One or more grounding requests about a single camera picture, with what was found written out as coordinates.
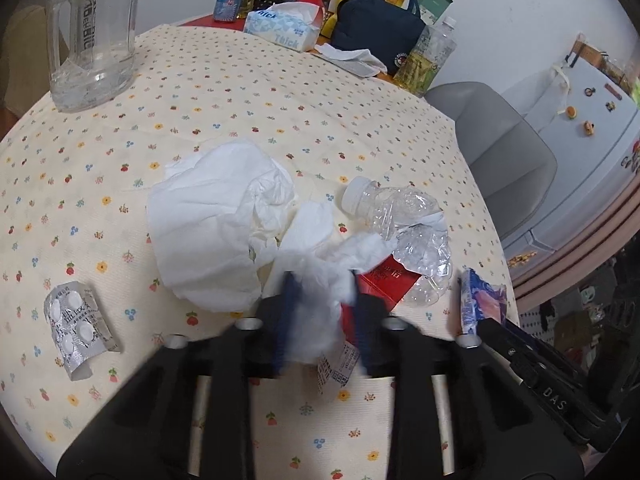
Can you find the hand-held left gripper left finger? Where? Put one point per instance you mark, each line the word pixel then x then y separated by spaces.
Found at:
pixel 287 310

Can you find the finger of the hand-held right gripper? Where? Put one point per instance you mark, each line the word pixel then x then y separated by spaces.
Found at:
pixel 502 342
pixel 545 347

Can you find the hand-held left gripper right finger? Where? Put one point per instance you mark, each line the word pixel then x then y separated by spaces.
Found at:
pixel 362 330

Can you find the pink blue tissue packet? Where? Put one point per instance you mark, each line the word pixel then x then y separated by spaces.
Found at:
pixel 477 300

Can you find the red envelope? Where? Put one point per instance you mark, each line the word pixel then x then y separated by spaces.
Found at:
pixel 390 277

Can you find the large white tissue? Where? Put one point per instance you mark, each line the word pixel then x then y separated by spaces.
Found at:
pixel 200 230

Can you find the crushed clear plastic bottle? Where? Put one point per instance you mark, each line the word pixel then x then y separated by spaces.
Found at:
pixel 400 210

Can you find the silver pill blister pack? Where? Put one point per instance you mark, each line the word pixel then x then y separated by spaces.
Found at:
pixel 75 320

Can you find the cluttered dark shelf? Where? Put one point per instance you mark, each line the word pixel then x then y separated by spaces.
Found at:
pixel 590 310

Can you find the gold flower fridge magnet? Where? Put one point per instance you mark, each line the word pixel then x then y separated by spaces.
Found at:
pixel 522 259

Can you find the white refrigerator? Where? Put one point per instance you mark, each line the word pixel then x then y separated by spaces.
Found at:
pixel 585 170

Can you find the grey upholstered chair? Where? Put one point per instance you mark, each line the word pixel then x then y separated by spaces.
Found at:
pixel 500 150

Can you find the cluster of fridge magnets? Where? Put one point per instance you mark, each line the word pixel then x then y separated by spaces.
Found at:
pixel 632 157

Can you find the bear fridge magnet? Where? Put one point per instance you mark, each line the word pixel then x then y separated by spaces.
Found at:
pixel 587 127

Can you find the burger fridge magnet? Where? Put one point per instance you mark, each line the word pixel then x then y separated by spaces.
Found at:
pixel 569 110

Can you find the white crumpled paper towel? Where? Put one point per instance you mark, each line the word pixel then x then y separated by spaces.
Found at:
pixel 352 60

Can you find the large bottle of yellow liquid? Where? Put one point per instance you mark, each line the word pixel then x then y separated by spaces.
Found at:
pixel 425 60

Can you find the blue white tissue box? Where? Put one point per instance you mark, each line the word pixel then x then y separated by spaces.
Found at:
pixel 280 22

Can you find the navy lunch bag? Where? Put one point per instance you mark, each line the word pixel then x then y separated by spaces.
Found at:
pixel 375 30

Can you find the brown wicker basket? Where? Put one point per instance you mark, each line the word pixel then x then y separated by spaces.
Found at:
pixel 592 55

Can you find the red table mat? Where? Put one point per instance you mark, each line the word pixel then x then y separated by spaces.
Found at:
pixel 210 20

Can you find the blue soda can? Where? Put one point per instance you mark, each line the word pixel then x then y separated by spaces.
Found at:
pixel 229 0

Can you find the tall green box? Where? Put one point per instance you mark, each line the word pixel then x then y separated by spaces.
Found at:
pixel 435 5

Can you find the clear plastic water jug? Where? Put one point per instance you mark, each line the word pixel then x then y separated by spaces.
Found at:
pixel 90 35

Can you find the tan chair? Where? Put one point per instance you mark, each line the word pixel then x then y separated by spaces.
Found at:
pixel 22 55

